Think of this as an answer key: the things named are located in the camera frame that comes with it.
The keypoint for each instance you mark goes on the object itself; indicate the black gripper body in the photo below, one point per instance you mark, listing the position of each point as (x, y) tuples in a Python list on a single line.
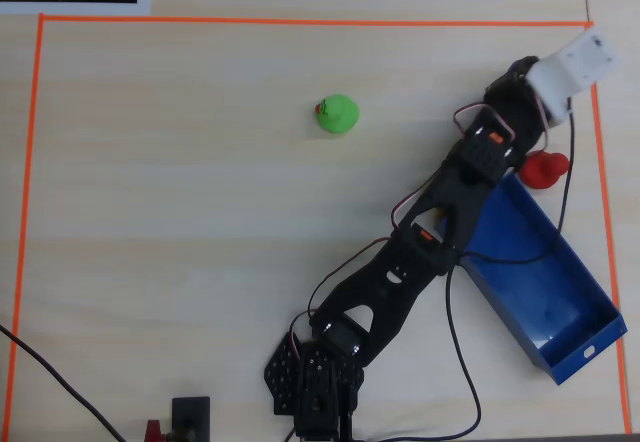
[(515, 93)]

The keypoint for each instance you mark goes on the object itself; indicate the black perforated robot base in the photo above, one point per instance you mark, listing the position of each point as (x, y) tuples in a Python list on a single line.
[(320, 387)]

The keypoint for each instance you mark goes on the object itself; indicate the red rubber duck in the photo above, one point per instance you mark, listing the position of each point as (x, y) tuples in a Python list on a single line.
[(542, 169)]

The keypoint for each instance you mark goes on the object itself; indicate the green rubber duck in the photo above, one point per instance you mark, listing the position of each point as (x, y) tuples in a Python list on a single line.
[(340, 114)]

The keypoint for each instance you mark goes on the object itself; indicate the blue open box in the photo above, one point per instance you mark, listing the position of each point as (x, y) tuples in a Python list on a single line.
[(550, 302)]

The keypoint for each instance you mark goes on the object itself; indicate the orange tape strip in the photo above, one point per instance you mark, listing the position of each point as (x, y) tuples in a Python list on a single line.
[(607, 222), (25, 212), (300, 20)]

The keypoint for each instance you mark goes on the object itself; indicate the black table clamp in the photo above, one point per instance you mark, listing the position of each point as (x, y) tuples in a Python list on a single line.
[(190, 409)]

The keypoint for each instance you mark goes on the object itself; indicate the white camera box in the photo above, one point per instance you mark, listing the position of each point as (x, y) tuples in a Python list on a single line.
[(575, 67)]

